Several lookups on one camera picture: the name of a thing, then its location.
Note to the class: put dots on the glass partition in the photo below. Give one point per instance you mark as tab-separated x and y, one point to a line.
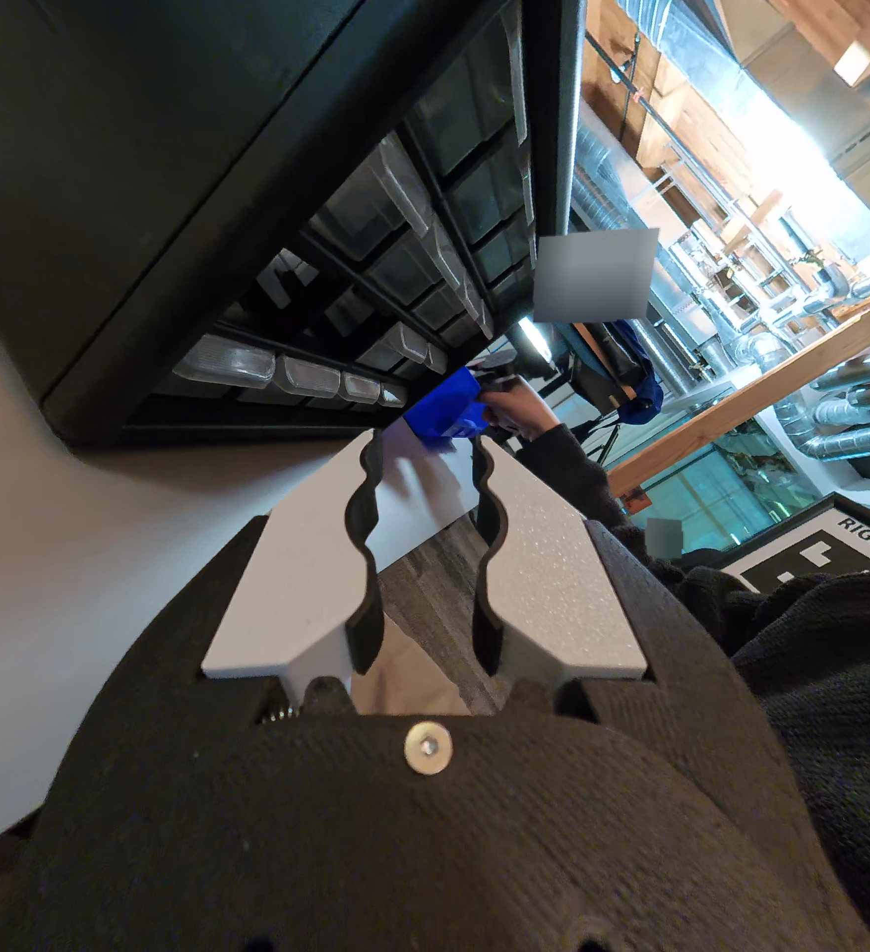
718	491

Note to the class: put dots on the black white marker sign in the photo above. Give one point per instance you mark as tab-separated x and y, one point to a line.
799	565

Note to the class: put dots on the black drawer cabinet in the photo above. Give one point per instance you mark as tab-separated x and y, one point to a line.
107	186

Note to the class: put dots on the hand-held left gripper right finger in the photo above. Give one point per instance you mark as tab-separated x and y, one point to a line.
561	587

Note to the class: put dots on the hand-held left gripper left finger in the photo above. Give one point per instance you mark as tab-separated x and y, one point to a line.
286	587

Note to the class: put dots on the person's right forearm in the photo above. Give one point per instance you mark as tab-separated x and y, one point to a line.
576	476

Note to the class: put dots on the long silver ventilation duct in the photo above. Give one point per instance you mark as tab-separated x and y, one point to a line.
606	201

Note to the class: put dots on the blue plastic bin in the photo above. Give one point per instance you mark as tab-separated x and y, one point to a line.
442	409

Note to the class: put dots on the person's right hand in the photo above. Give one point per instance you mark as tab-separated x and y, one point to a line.
520	409

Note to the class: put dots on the light grey desk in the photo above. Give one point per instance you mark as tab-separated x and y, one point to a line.
33	595

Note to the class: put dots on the person's dark knit sweater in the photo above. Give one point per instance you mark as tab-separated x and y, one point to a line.
837	706

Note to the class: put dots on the wooden beam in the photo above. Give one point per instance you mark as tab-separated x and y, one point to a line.
777	379

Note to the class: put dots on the set of clear plastic drawers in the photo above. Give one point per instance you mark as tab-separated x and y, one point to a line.
375	201

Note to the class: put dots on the short silver ventilation duct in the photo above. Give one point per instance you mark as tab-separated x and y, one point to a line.
851	442

